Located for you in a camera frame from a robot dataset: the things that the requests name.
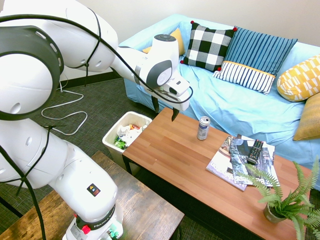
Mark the mustard woven pillow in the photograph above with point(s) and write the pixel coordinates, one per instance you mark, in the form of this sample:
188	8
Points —
310	120

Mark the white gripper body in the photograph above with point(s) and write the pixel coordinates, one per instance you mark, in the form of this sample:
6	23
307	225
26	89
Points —
180	99

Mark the white plastic trash bin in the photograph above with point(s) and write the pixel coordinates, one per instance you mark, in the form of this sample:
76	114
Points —
110	142

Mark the plain mustard yellow pillow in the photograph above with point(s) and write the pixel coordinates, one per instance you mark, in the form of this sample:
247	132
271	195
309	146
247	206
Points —
180	42

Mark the yellow white patterned bolster pillow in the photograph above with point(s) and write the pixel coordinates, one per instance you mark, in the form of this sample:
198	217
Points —
300	80

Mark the potted green fern plant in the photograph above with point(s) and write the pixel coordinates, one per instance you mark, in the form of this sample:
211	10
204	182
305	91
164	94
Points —
277	207

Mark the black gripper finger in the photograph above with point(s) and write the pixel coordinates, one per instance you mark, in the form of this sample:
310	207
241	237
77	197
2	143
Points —
174	114
155	103

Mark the black white checkered pillow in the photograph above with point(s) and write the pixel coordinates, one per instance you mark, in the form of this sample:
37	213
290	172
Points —
207	47

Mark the white edged magazine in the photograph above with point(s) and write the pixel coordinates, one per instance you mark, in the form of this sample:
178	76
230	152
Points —
270	147

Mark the crumpled white paper trash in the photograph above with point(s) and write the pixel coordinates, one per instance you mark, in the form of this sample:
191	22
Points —
131	135

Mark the green wrapper trash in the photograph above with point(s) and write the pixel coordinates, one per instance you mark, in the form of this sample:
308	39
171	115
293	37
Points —
120	143

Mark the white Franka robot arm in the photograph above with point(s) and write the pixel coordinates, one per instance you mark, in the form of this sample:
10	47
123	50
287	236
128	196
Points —
30	75

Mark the black TV remote control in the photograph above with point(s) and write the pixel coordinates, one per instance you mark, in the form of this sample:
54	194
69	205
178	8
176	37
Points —
255	152

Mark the wooden coffee table black frame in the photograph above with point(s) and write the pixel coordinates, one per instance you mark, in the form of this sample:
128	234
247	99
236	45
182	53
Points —
175	155

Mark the rustic dark wood table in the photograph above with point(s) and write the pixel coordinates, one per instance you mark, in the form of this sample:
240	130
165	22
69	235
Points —
147	215

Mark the blue striped pillow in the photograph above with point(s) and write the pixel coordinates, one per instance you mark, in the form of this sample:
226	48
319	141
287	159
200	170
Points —
255	52

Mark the silver blue drink can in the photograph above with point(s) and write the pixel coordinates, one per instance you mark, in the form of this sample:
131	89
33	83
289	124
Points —
202	130

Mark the dark cover magazine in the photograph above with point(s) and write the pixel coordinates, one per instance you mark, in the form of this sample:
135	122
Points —
241	162

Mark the orange wrapper trash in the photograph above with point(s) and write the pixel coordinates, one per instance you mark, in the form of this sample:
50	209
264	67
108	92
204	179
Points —
136	127

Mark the light blue covered sofa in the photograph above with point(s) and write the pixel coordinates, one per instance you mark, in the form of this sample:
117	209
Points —
225	107

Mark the black stand leg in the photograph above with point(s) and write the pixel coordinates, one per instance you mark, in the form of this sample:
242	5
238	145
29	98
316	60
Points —
11	207

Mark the stack of magazines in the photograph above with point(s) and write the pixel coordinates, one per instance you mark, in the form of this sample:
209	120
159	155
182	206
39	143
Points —
221	165

